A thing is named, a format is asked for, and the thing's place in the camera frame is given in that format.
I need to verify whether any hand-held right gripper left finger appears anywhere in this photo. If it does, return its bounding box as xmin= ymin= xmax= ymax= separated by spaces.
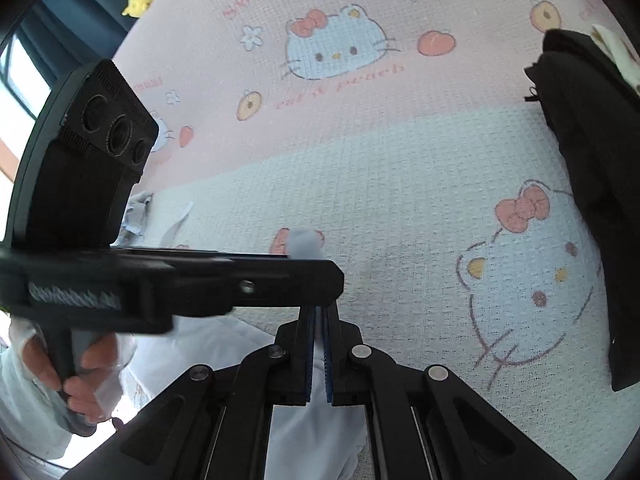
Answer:
xmin=65 ymin=305 xmax=316 ymax=480

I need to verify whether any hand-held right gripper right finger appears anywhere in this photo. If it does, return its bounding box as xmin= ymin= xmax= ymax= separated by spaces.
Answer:
xmin=322 ymin=305 xmax=576 ymax=480

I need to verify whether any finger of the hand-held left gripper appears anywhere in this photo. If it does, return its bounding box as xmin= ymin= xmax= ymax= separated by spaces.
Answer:
xmin=172 ymin=255 xmax=346 ymax=319

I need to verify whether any light blue printed baby garment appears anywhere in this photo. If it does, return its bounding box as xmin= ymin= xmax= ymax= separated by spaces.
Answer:
xmin=117 ymin=190 xmax=368 ymax=480

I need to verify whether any person's left forearm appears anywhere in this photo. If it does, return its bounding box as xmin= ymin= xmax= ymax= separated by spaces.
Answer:
xmin=0 ymin=320 xmax=71 ymax=461

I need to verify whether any person's left hand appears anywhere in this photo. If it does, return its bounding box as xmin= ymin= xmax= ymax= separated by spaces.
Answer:
xmin=9 ymin=322 xmax=123 ymax=423

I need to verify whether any window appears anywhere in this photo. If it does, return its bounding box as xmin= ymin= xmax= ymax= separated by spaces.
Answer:
xmin=0 ymin=35 xmax=56 ymax=181

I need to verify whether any cartoon cat printed blanket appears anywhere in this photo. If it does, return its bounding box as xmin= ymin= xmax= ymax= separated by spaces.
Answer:
xmin=110 ymin=0 xmax=640 ymax=480

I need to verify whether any dark blue curtain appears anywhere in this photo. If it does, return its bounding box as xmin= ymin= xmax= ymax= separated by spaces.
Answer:
xmin=20 ymin=0 xmax=201 ymax=91

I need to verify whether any black folded garment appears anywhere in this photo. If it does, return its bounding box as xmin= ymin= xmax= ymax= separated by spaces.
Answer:
xmin=524 ymin=29 xmax=640 ymax=392

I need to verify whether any cream folded cloth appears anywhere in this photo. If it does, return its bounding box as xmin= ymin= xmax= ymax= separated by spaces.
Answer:
xmin=590 ymin=22 xmax=640 ymax=88

